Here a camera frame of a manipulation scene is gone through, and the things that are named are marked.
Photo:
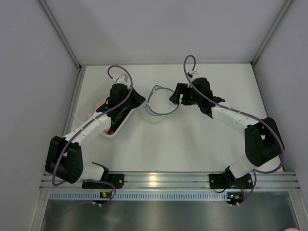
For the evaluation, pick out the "slotted cable duct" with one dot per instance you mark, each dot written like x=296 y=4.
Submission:
x=144 y=196

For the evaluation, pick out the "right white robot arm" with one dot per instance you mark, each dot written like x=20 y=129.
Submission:
x=262 y=141

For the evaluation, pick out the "left aluminium frame post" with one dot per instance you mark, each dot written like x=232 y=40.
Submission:
x=54 y=23

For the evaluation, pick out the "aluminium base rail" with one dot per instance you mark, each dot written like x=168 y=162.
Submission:
x=279 y=181

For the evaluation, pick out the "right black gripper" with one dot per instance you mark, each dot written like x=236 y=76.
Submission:
x=182 y=94

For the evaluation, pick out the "black garment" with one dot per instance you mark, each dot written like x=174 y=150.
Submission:
x=117 y=118

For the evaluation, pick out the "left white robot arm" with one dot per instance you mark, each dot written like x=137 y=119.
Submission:
x=65 y=160

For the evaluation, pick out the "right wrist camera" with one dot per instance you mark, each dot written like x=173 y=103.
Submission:
x=192 y=74

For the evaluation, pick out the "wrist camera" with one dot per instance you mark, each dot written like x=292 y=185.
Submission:
x=192 y=74
x=122 y=79

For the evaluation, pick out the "aluminium frame post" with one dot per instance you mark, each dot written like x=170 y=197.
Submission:
x=54 y=23
x=286 y=6

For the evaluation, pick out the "red garment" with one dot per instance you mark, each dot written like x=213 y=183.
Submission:
x=110 y=131

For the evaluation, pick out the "right aluminium frame post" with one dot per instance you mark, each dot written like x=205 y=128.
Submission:
x=286 y=6

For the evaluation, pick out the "round mesh laundry bag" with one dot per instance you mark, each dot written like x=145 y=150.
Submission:
x=157 y=105

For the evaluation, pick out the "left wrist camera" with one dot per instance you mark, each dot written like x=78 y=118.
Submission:
x=122 y=79

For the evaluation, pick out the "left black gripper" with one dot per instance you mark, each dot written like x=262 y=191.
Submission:
x=134 y=99

